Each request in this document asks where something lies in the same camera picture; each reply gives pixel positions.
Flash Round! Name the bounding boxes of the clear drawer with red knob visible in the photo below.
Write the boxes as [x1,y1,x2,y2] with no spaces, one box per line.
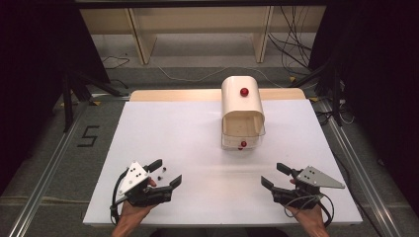
[220,115,267,152]

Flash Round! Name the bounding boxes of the person's left hand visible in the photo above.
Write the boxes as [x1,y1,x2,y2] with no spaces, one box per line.
[115,177,159,231]

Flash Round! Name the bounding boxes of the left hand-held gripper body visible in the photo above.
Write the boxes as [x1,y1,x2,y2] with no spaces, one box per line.
[117,160,174,208]

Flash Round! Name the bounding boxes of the person's right hand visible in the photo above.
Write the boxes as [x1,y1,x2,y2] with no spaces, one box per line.
[286,178,330,233]

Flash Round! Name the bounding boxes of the white table mat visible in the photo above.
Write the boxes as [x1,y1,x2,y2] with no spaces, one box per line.
[82,99,364,227]

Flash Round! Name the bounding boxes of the light wooden shelf unit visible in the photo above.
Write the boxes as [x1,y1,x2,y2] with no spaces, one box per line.
[78,5,328,66]

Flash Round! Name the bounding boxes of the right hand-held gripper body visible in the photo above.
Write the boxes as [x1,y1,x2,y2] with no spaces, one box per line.
[271,165,347,210]

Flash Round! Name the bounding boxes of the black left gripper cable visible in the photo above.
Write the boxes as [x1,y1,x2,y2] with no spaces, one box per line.
[110,168,130,226]

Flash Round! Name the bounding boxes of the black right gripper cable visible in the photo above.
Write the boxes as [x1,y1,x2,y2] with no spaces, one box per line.
[315,193,335,229]

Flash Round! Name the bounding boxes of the dark curtain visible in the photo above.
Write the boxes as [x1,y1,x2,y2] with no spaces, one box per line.
[0,0,112,196]
[307,0,419,208]

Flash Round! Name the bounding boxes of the aluminium floor rail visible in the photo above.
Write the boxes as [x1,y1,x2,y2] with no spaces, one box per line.
[315,98,402,237]
[7,98,95,237]

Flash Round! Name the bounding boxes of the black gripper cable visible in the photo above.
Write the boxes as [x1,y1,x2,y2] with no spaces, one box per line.
[110,168,130,226]
[315,193,335,229]

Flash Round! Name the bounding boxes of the grey right gripper cable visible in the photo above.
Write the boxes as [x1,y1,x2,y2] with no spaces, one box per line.
[284,194,322,219]

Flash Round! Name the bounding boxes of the white floor cable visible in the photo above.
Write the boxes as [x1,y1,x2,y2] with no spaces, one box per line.
[157,65,285,89]

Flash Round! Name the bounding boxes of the cream box with red knob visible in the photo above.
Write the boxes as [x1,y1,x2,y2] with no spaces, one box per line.
[220,75,267,137]

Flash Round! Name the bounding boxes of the black tripod stand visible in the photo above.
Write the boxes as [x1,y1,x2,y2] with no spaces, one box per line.
[61,69,130,133]
[291,53,344,128]

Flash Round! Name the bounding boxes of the thin black floor cable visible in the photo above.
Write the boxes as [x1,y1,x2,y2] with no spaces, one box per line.
[101,54,131,71]

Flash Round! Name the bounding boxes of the bundle of black floor cables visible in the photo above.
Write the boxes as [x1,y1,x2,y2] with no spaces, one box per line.
[267,5,314,72]

